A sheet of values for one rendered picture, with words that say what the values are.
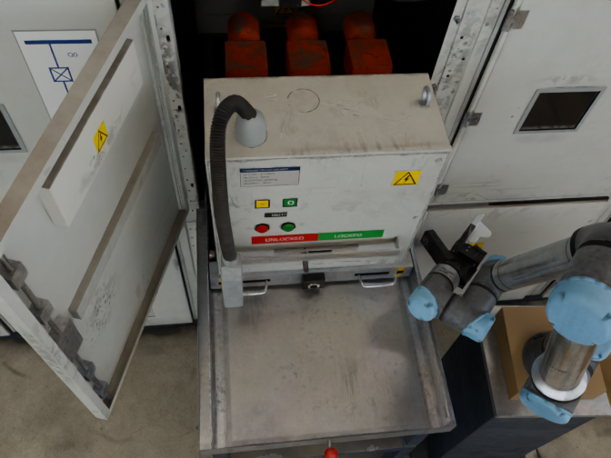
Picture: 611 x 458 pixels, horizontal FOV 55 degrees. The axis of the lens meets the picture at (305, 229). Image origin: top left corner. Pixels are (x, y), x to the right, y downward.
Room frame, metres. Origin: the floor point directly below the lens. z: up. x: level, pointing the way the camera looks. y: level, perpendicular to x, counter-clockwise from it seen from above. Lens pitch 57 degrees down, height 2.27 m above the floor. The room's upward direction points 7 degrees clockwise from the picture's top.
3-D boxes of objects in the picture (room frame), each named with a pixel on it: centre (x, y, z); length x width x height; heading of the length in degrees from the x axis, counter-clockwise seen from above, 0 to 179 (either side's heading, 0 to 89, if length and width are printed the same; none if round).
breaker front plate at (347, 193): (0.73, -0.03, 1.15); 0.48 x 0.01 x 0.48; 102
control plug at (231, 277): (0.62, 0.16, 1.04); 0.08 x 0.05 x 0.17; 12
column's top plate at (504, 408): (0.64, -0.70, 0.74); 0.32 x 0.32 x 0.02; 7
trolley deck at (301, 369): (0.66, -0.05, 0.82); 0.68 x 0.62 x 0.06; 12
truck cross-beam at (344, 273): (0.75, -0.03, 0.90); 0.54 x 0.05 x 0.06; 102
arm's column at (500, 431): (0.64, -0.70, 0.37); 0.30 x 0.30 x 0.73; 7
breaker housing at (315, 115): (0.99, 0.02, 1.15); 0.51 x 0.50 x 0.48; 12
